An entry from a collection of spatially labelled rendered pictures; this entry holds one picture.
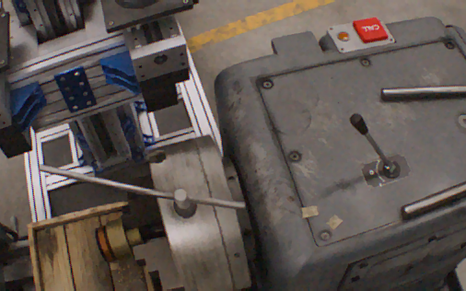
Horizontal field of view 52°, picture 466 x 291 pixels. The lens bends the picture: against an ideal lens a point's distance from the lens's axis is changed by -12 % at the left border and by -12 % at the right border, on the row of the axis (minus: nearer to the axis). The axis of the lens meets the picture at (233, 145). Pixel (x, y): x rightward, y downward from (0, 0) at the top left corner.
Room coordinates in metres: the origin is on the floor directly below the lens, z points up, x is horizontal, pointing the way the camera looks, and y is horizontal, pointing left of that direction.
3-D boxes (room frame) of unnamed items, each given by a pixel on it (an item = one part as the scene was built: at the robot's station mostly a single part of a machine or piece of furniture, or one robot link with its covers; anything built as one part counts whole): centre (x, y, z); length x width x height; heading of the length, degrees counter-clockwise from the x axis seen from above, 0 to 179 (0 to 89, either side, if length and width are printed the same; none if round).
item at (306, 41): (0.71, -0.15, 1.24); 0.09 x 0.08 x 0.03; 101
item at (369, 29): (0.74, -0.31, 1.26); 0.06 x 0.06 x 0.02; 11
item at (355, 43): (0.73, -0.29, 1.23); 0.13 x 0.08 x 0.05; 101
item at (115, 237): (0.41, 0.24, 1.08); 0.09 x 0.09 x 0.09; 12
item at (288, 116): (0.53, -0.30, 1.06); 0.59 x 0.48 x 0.39; 101
